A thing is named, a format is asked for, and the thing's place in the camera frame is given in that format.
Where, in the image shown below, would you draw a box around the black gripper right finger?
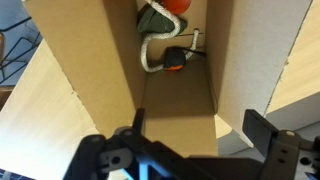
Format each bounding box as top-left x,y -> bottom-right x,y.
241,108 -> 300,180

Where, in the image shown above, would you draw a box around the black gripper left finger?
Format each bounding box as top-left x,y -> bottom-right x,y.
63,107 -> 151,180

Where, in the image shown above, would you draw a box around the brown cardboard box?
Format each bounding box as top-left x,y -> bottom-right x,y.
21,0 -> 314,158

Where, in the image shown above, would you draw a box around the white rope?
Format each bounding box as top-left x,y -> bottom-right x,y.
139,0 -> 201,74

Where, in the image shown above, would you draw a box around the orange black measuring tape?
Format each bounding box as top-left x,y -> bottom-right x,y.
163,46 -> 208,72

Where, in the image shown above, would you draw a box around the red turnip plushie green leaves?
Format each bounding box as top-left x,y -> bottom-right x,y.
137,0 -> 193,36

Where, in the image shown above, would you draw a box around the brown chair metal legs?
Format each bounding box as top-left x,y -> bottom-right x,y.
0,16 -> 44,85

